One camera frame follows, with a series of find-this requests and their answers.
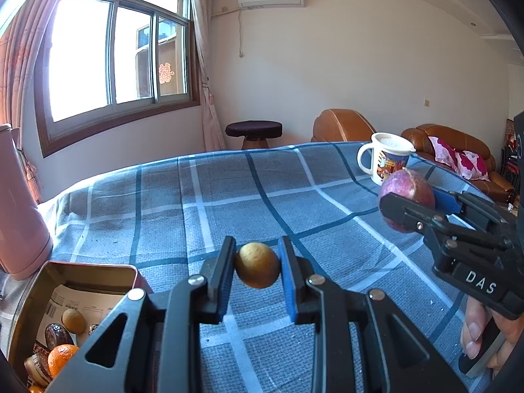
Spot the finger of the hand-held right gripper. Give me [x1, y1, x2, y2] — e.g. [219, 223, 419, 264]
[433, 187, 517, 232]
[379, 192, 512, 254]

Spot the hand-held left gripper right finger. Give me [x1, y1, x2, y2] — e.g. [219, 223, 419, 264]
[277, 235, 469, 393]

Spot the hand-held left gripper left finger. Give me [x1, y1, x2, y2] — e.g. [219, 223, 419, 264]
[43, 235, 238, 393]

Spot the large purple passion fruit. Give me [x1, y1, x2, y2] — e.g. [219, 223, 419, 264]
[377, 168, 436, 232]

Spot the small yellow round fruit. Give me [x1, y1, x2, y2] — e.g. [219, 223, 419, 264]
[61, 309, 86, 334]
[234, 243, 282, 289]

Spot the rectangular metal tin box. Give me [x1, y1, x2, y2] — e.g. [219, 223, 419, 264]
[7, 260, 154, 393]

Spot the large orange tangerine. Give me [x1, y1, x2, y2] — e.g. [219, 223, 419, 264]
[48, 344, 79, 377]

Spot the round layered pastry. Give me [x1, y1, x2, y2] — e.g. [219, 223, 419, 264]
[24, 353, 53, 389]

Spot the person's right hand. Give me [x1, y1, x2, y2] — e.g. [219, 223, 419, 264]
[459, 297, 524, 373]

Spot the pink floral pillow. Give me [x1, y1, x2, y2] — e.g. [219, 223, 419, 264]
[428, 136, 490, 181]

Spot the white cartoon print mug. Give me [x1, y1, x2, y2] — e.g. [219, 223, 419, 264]
[357, 132, 416, 186]

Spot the brown leather sofa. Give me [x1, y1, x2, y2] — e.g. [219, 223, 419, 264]
[401, 123, 515, 203]

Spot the blue plaid tablecloth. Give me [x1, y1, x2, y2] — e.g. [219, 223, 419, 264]
[0, 141, 516, 393]

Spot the brown chair back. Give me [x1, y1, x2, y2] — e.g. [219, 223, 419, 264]
[311, 109, 375, 143]

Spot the printed paper leaflet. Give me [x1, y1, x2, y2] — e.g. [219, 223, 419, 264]
[35, 284, 129, 353]

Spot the round dark stool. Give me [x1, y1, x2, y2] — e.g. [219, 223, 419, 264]
[225, 121, 283, 150]

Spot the pink electric kettle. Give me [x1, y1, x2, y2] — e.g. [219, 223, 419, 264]
[0, 123, 54, 281]

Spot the beige curtain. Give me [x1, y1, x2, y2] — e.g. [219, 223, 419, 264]
[188, 0, 227, 152]

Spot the pink patterned curtain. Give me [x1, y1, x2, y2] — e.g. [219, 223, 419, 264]
[0, 0, 76, 205]

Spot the sliding window with brown frame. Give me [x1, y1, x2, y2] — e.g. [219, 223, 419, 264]
[35, 0, 201, 157]

